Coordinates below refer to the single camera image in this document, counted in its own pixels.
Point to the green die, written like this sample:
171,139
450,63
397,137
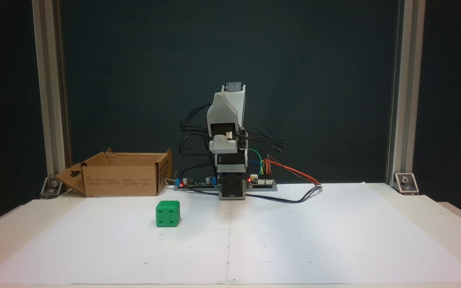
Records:
168,214

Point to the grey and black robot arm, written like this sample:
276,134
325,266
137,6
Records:
230,108

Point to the circuit board with blue parts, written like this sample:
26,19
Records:
196,183

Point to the circuit board with white connector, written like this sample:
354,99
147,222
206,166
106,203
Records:
263,183

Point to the open cardboard box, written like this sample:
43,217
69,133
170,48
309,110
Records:
122,180

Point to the metal corner bracket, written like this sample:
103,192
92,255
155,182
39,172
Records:
54,187
405,183

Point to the aluminium frame post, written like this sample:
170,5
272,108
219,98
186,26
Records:
52,100
406,100

